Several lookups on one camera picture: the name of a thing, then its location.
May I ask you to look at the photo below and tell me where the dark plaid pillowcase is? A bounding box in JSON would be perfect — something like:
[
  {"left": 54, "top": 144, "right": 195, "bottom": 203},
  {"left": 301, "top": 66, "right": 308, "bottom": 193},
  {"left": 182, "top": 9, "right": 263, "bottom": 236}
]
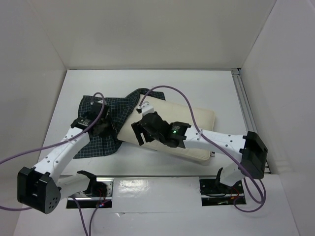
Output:
[{"left": 73, "top": 88, "right": 166, "bottom": 159}]

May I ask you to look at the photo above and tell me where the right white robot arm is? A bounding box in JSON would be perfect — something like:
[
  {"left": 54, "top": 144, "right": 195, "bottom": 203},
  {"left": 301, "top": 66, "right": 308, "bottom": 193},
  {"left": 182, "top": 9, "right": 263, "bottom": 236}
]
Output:
[{"left": 131, "top": 112, "right": 268, "bottom": 193}]

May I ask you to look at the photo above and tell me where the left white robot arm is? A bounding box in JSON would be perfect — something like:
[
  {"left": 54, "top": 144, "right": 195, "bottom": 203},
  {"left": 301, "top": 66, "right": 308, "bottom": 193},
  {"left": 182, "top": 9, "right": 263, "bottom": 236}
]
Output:
[{"left": 17, "top": 101, "right": 114, "bottom": 214}]

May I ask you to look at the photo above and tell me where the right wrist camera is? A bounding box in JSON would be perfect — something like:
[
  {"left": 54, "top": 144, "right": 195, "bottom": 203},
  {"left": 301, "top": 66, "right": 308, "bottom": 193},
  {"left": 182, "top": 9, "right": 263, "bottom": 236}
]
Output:
[{"left": 136, "top": 101, "right": 154, "bottom": 116}]

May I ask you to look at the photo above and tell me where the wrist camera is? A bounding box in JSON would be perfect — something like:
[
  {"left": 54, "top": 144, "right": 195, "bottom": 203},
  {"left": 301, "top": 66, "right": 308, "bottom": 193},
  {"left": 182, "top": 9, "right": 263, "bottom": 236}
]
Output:
[
  {"left": 136, "top": 101, "right": 154, "bottom": 116},
  {"left": 90, "top": 99, "right": 106, "bottom": 105}
]

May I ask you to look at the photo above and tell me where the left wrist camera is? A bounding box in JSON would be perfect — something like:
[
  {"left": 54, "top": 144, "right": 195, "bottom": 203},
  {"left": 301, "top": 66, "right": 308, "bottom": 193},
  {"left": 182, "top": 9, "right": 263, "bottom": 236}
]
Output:
[{"left": 90, "top": 99, "right": 106, "bottom": 105}]

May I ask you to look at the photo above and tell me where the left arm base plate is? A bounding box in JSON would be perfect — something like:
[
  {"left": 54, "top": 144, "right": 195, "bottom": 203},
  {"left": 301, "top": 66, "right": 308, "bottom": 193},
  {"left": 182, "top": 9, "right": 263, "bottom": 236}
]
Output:
[{"left": 74, "top": 177, "right": 114, "bottom": 209}]

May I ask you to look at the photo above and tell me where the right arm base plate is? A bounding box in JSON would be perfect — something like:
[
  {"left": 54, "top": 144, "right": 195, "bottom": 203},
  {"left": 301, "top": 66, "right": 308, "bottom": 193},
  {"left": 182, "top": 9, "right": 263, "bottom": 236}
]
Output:
[{"left": 199, "top": 178, "right": 246, "bottom": 207}]

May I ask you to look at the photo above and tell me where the aluminium rail right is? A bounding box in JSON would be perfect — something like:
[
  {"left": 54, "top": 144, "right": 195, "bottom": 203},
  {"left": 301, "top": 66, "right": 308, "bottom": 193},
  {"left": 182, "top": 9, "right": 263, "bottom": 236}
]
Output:
[{"left": 231, "top": 68, "right": 257, "bottom": 133}]

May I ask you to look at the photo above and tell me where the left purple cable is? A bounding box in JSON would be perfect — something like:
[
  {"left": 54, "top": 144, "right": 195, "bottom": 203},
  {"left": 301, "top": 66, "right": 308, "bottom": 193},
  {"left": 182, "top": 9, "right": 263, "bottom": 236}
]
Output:
[{"left": 0, "top": 92, "right": 109, "bottom": 236}]

